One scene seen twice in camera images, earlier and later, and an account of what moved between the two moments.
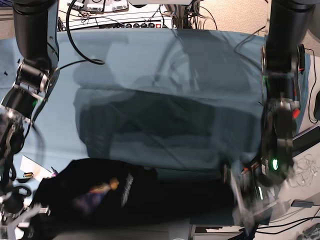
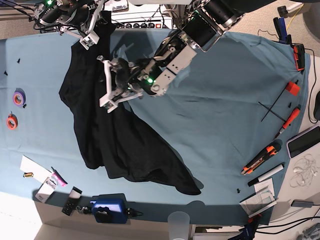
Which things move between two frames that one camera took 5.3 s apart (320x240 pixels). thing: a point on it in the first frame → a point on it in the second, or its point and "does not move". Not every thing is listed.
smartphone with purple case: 306,140 does not move
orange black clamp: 301,58 does not move
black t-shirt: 83,194 → 111,138
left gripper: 257,187 → 110,100
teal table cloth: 172,98 does not move
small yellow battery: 30,174 does not move
